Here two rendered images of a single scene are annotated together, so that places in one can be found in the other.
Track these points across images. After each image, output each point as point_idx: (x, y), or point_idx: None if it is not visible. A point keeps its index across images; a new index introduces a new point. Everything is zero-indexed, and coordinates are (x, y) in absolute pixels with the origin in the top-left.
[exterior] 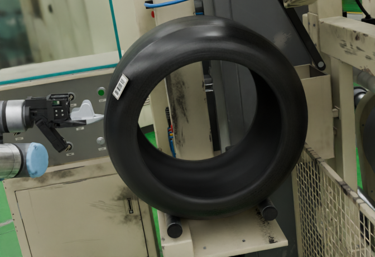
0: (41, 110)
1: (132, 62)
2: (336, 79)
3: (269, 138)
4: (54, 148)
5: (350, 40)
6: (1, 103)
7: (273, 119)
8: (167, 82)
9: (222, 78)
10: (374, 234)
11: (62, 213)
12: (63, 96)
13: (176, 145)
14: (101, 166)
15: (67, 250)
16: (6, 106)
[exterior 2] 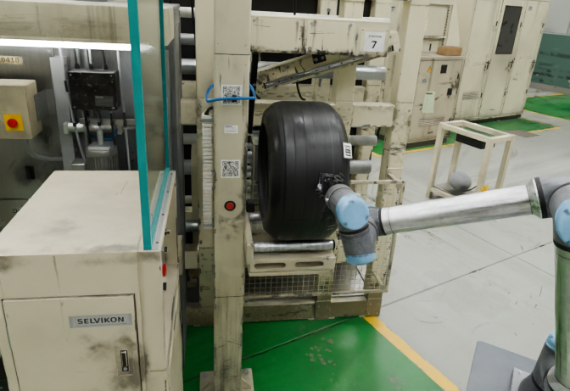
0: None
1: (340, 132)
2: None
3: (267, 182)
4: (334, 218)
5: None
6: (349, 189)
7: (265, 169)
8: (246, 162)
9: (176, 164)
10: (361, 189)
11: (175, 366)
12: (326, 174)
13: (243, 215)
14: (176, 287)
15: None
16: (352, 190)
